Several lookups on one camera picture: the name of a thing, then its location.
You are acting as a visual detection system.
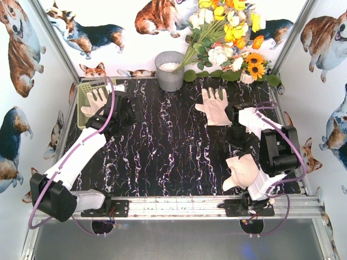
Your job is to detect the work glove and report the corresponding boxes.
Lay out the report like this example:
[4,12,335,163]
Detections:
[222,154,259,191]
[195,87,232,126]
[80,88,107,118]

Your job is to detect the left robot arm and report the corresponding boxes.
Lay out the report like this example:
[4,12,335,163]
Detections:
[30,91,144,222]

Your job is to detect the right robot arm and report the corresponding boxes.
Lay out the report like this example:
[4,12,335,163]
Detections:
[222,104,305,201]

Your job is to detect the green plastic storage basket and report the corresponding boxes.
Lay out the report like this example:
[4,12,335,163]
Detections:
[77,77,117,129]

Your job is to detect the grey metal bucket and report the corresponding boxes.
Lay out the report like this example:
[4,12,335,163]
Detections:
[155,51,184,92]

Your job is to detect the small sunflower pot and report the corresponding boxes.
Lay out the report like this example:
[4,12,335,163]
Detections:
[241,51,272,82]

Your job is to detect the artificial flower bouquet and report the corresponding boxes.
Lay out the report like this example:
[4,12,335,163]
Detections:
[176,1,267,70]

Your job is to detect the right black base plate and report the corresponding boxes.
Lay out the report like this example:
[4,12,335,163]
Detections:
[217,199,275,217]

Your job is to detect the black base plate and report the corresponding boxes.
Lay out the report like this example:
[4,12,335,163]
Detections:
[217,199,275,217]
[81,199,130,217]

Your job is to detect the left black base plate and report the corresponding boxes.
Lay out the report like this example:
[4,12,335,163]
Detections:
[81,199,130,217]

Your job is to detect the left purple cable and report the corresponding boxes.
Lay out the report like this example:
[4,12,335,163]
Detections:
[28,76,116,238]

